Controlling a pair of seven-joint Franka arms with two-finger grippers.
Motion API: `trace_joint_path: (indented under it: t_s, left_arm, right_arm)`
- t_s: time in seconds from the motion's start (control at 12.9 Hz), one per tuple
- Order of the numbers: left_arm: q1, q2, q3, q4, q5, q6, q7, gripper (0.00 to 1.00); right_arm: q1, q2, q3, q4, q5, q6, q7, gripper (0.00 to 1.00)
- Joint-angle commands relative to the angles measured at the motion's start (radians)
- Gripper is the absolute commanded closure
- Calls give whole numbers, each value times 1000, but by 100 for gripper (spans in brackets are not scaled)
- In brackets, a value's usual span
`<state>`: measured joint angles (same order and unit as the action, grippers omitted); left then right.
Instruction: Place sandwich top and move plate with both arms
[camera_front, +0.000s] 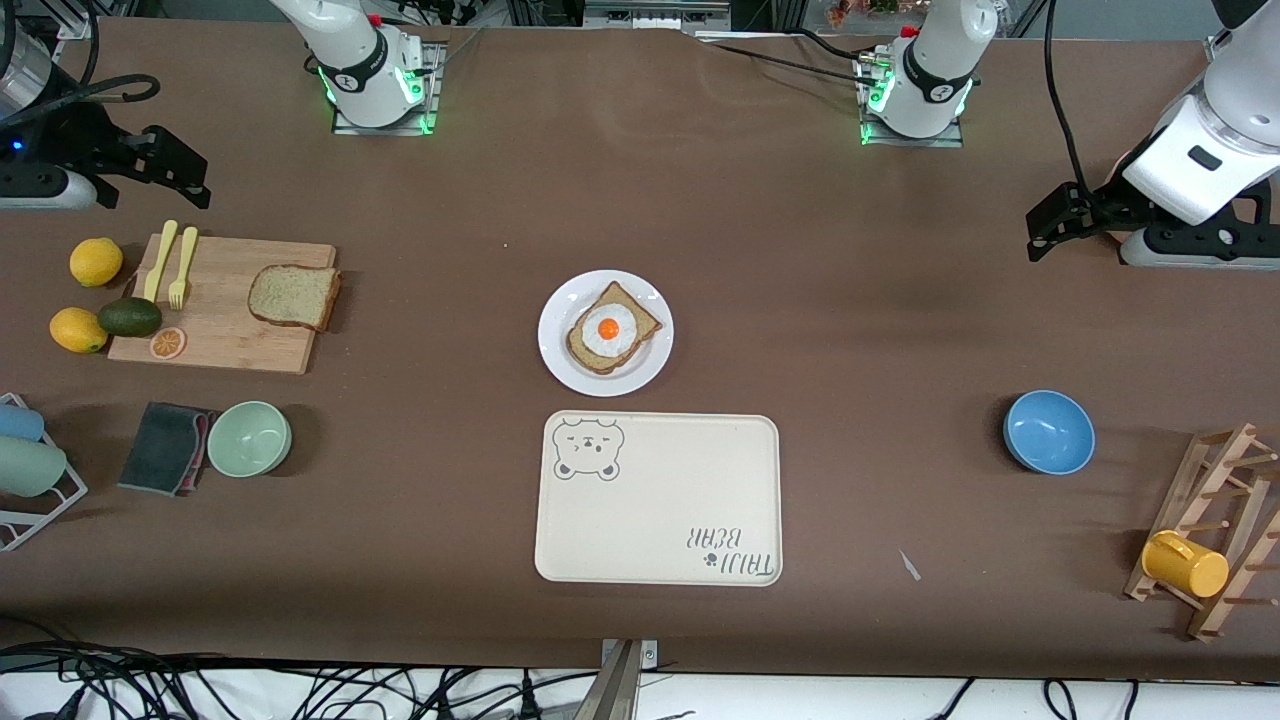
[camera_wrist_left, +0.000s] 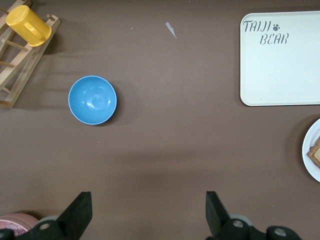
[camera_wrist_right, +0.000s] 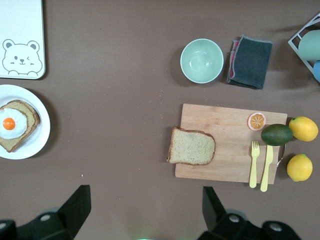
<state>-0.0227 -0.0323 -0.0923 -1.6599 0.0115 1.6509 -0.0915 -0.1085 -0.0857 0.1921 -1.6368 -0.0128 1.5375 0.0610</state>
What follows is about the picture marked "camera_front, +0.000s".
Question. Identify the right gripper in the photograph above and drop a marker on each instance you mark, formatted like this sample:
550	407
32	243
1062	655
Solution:
82	143

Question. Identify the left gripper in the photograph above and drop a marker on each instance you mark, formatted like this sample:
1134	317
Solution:
1097	205

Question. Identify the plain bread slice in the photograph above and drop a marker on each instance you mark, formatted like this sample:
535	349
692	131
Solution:
295	295

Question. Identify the white round plate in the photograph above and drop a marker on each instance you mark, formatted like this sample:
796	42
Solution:
560	360

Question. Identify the fried egg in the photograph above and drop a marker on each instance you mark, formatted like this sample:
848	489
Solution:
608	330

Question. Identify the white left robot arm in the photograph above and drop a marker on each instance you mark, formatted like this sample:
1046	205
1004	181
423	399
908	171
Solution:
935	70

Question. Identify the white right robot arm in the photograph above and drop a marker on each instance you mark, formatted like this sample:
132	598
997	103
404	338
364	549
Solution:
365	80

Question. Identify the yellow plastic knife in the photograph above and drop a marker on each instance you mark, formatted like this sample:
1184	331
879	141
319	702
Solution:
160	262

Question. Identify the yellow plastic fork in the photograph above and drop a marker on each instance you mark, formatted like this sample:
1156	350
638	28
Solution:
183	265

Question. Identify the yellow lemon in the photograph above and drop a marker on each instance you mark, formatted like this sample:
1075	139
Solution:
78	330
96	263

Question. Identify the green avocado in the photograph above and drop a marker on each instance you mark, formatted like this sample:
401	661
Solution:
130	317

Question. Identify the orange slice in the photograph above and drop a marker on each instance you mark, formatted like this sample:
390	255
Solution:
168	343

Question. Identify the wooden cutting board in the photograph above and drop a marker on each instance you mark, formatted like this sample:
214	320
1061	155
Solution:
220	345

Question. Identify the blue bowl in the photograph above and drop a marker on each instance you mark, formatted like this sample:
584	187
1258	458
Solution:
1049	432

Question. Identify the dark grey folded cloth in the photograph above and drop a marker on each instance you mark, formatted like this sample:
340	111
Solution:
160	448

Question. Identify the light blue cup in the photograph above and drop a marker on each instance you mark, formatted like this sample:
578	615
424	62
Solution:
18	423

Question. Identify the pale green bowl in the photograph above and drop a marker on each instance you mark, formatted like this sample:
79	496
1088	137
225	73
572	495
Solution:
249	439

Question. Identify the wooden mug rack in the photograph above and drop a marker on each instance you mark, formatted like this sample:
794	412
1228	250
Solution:
1215	470

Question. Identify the pale green cup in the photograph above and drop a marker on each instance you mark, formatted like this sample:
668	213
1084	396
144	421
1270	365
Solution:
30	467

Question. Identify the yellow mug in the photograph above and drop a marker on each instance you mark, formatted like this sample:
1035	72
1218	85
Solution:
1185	565

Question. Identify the grey tape scrap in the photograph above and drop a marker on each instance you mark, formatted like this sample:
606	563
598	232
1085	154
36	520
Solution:
909	565

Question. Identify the cream bear print tray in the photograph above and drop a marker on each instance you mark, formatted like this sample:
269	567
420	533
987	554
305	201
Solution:
660	500

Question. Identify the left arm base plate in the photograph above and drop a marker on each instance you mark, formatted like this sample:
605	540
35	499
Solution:
950	142

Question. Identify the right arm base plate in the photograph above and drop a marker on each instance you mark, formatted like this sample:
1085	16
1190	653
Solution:
432	90

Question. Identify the grey switch box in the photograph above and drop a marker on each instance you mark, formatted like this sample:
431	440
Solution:
655	14

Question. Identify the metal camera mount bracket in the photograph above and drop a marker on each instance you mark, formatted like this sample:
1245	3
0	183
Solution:
625	680

